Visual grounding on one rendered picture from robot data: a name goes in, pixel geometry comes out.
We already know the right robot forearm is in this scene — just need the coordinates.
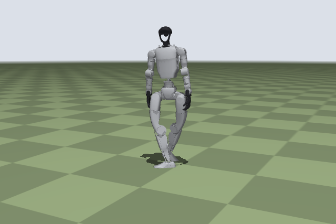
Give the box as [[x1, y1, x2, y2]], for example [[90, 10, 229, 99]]
[[145, 76, 153, 94]]

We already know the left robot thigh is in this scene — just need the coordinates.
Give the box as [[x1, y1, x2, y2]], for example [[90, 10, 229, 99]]
[[170, 91, 187, 133]]

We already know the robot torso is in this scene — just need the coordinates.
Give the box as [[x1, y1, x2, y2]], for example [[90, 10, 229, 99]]
[[155, 44, 179, 100]]

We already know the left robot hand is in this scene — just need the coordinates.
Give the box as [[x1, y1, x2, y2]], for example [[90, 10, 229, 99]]
[[183, 90, 191, 111]]

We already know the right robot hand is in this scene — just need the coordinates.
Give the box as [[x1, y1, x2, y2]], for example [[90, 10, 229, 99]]
[[146, 91, 152, 108]]

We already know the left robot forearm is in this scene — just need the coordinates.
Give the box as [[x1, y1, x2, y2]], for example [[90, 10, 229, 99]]
[[183, 68, 192, 94]]

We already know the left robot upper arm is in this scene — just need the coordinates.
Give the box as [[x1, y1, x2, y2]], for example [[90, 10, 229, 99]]
[[176, 47, 188, 76]]

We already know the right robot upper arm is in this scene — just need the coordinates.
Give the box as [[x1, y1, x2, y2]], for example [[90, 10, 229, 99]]
[[145, 49, 155, 77]]

